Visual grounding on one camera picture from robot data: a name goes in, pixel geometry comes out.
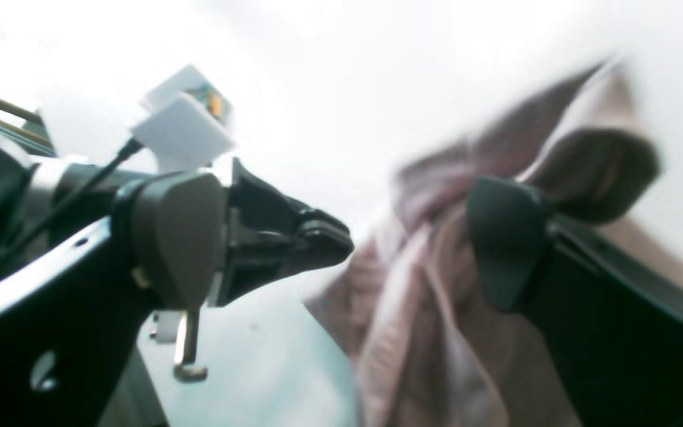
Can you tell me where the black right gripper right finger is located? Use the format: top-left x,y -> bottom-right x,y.
467,176 -> 683,426

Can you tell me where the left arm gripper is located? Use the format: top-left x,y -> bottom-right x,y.
18,155 -> 235,309

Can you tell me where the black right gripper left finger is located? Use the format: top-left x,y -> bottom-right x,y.
0,172 -> 226,426

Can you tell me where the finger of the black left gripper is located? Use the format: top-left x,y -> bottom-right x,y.
208,158 -> 355,307

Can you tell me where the dusty pink T-shirt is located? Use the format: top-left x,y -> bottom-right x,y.
305,59 -> 683,426

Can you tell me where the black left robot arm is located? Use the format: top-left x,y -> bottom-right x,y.
0,133 -> 353,309

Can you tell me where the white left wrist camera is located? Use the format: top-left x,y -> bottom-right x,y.
130,65 -> 235,173

